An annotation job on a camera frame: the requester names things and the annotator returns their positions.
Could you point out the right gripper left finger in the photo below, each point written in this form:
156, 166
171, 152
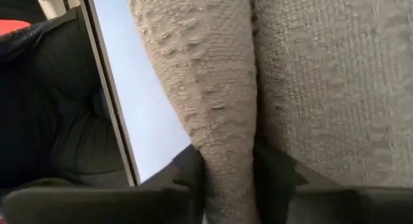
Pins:
96, 208

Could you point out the red object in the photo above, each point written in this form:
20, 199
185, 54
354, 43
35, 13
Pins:
13, 26

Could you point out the grey-brown terry towel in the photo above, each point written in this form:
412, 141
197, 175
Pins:
322, 72

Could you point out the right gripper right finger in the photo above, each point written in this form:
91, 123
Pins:
338, 208

